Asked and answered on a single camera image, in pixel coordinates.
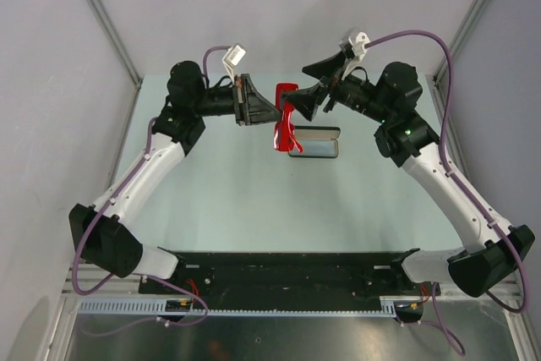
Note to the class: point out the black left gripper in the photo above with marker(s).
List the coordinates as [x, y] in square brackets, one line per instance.
[250, 107]

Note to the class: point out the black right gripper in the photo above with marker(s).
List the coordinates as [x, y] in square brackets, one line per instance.
[307, 100]

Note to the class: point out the red sunglasses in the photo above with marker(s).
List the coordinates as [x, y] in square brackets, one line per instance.
[284, 139]

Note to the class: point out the dark green glasses case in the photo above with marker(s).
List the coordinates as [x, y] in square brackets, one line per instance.
[304, 133]

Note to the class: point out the light blue cleaning cloth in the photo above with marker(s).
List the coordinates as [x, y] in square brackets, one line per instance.
[319, 148]

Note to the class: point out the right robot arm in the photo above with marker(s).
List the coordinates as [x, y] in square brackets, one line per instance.
[491, 245]

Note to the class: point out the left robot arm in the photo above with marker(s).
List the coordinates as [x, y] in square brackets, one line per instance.
[101, 231]

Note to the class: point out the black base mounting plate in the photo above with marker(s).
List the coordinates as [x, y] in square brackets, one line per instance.
[292, 281]

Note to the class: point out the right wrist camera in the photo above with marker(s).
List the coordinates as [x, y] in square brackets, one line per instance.
[353, 45]

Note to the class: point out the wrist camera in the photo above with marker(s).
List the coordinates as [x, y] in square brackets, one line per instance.
[232, 58]
[353, 45]

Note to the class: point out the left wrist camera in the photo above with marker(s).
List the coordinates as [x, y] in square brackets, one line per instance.
[232, 58]

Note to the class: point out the aluminium front rail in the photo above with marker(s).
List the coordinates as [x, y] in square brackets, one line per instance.
[89, 275]

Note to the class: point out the left aluminium frame post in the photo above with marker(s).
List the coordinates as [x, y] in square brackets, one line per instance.
[109, 29]

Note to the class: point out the aluminium frame post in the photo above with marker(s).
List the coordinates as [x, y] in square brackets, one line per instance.
[466, 27]
[109, 29]

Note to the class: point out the right aluminium frame post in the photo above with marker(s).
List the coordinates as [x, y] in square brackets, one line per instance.
[466, 27]

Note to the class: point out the grey slotted cable duct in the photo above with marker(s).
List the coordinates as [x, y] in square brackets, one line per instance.
[161, 307]

